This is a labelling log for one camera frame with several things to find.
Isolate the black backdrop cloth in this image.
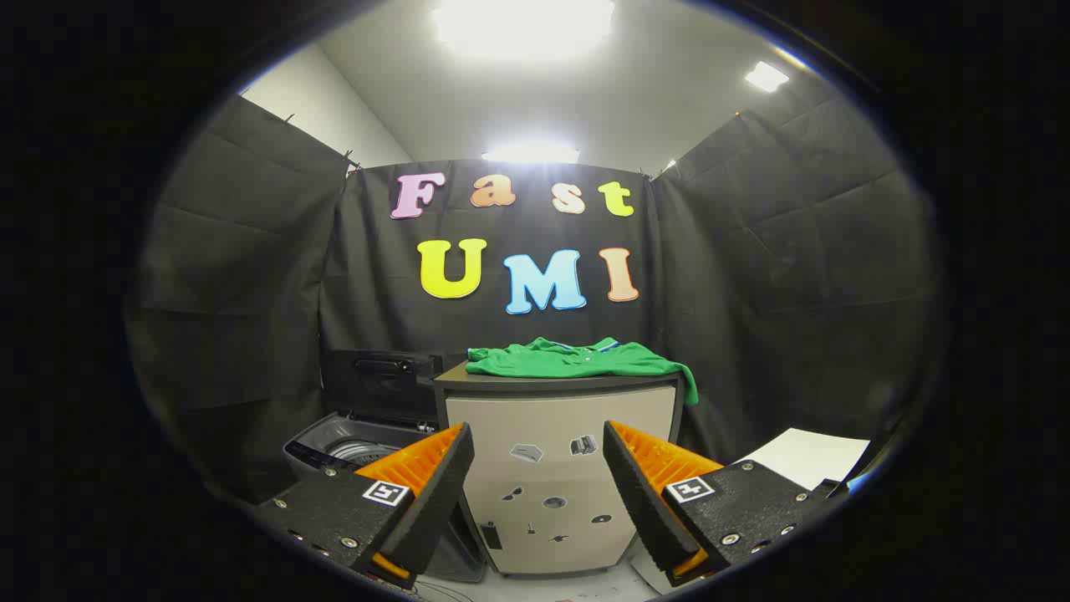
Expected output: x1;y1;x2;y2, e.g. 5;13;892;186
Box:
125;92;945;503

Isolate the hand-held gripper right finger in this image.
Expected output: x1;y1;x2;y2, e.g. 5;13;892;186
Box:
603;421;839;588

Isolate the black washing machine lid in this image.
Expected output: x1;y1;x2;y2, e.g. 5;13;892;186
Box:
322;349;444;427

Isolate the beige cabinet with dark top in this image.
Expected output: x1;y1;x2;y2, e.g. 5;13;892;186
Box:
433;361;686;578

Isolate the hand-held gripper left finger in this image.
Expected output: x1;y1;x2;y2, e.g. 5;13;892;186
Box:
255;422;476;590

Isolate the white sheet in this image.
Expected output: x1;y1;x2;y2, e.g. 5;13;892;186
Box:
736;428;872;492

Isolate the long ceiling light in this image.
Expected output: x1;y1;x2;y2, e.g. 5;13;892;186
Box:
481;144;581;166

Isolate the small square ceiling light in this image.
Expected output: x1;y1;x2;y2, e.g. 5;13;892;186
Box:
744;60;791;94

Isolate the large ceiling light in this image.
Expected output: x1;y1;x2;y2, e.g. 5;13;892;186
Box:
431;0;617;61

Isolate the grey washing machine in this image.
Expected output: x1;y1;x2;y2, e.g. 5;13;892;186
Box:
283;411;487;584

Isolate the green polo shirt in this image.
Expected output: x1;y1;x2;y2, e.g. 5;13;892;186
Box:
466;337;700;407

